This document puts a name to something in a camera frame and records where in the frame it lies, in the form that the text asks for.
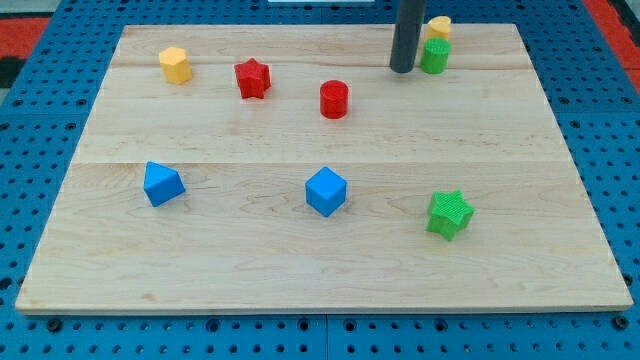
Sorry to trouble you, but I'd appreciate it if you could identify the wooden board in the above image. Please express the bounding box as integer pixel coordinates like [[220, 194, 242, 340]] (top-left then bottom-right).
[[15, 24, 633, 315]]

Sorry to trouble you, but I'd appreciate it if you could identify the blue cube block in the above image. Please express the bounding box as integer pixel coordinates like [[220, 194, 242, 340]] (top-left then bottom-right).
[[305, 167, 347, 217]]

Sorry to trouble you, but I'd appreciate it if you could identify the red cylinder block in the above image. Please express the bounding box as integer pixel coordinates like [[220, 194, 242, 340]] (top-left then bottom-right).
[[319, 80, 349, 119]]

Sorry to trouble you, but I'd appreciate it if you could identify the red star block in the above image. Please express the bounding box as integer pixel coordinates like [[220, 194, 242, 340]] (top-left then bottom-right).
[[234, 58, 271, 99]]

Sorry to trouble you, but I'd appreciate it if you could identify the green star block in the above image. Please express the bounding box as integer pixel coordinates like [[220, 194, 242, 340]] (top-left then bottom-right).
[[425, 190, 475, 241]]

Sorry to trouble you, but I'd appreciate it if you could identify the blue triangular prism block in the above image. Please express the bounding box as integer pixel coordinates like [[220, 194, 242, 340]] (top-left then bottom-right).
[[143, 161, 186, 207]]

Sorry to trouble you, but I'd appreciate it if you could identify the yellow hexagon block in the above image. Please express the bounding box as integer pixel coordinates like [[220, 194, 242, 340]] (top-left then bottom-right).
[[158, 47, 193, 84]]

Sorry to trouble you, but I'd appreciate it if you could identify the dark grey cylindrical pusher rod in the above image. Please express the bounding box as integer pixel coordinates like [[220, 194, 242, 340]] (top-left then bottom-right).
[[389, 0, 427, 74]]

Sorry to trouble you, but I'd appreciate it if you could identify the yellow block behind green cylinder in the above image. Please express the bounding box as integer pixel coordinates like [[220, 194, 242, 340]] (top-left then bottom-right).
[[425, 15, 452, 40]]

